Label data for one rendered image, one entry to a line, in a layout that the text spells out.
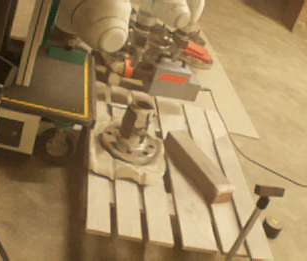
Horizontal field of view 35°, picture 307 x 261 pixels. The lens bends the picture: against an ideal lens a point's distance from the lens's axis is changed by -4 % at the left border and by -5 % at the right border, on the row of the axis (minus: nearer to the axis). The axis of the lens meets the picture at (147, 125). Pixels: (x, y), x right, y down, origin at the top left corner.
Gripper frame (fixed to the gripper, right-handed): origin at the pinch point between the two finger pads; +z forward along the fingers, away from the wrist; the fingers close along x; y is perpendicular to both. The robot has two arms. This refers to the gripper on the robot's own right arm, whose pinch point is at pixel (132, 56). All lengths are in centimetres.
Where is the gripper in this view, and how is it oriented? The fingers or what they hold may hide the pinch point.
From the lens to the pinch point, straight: 222.0
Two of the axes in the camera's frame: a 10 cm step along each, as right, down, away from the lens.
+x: 1.1, 5.4, -8.4
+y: -9.4, -2.1, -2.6
